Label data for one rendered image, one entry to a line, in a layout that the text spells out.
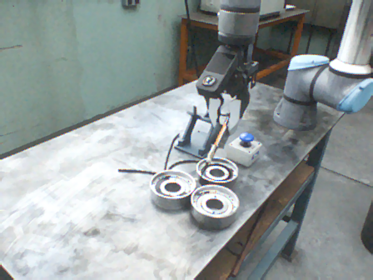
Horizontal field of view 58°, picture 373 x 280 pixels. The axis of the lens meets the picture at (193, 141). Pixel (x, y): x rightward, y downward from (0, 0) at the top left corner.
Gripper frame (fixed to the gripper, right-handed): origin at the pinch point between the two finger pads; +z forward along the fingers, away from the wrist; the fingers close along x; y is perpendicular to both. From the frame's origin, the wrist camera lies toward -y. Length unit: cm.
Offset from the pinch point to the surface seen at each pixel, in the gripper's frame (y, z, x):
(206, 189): -4.4, 14.0, 0.6
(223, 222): -11.1, 14.9, -7.0
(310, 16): 382, 32, 63
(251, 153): 14.3, 12.9, -2.7
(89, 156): -6.8, 16.3, 35.5
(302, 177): 57, 43, -12
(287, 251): 67, 94, -13
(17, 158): -19, 16, 50
